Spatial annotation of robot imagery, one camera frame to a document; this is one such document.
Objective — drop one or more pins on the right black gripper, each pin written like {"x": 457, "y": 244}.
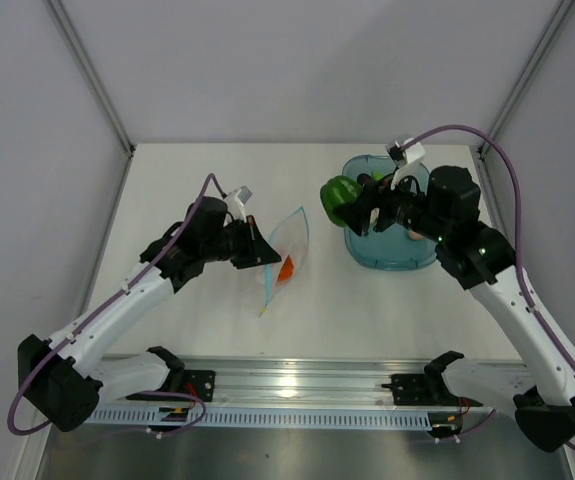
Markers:
{"x": 357, "y": 214}

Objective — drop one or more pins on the orange toy pumpkin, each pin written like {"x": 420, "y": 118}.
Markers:
{"x": 287, "y": 270}

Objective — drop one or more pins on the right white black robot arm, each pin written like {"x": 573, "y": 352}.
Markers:
{"x": 485, "y": 265}

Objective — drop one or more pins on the green toy bell pepper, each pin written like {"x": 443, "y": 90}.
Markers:
{"x": 338, "y": 191}

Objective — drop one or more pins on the aluminium frame post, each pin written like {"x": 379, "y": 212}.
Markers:
{"x": 535, "y": 60}
{"x": 88, "y": 71}

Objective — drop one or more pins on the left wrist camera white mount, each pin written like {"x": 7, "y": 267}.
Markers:
{"x": 236, "y": 201}

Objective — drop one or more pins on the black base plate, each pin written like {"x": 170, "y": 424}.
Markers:
{"x": 196, "y": 383}
{"x": 412, "y": 389}

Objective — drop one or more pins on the slotted grey cable duct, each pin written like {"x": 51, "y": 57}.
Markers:
{"x": 159, "y": 416}

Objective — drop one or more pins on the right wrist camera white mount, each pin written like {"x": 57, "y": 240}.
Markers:
{"x": 407, "y": 154}

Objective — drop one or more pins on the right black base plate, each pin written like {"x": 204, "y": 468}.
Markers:
{"x": 412, "y": 389}

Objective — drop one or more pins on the clear zip bag blue zipper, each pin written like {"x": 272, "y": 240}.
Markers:
{"x": 289, "y": 237}

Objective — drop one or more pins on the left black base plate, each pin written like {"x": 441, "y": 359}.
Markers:
{"x": 196, "y": 383}

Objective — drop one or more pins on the right aluminium frame post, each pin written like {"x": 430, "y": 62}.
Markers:
{"x": 535, "y": 60}

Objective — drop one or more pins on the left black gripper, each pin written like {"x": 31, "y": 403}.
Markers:
{"x": 257, "y": 250}

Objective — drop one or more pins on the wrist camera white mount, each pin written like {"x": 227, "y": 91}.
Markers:
{"x": 407, "y": 154}
{"x": 236, "y": 201}

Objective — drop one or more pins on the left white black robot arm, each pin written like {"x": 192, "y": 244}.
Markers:
{"x": 65, "y": 376}

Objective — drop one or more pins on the left aluminium frame post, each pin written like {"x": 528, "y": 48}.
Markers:
{"x": 88, "y": 71}

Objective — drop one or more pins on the purple toy eggplant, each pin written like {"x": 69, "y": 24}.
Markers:
{"x": 363, "y": 179}

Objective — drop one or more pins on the teal plastic tray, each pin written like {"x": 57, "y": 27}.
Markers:
{"x": 391, "y": 250}

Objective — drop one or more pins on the peach toy egg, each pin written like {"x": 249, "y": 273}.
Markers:
{"x": 415, "y": 236}

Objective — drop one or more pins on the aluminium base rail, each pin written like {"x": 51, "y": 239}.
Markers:
{"x": 302, "y": 383}

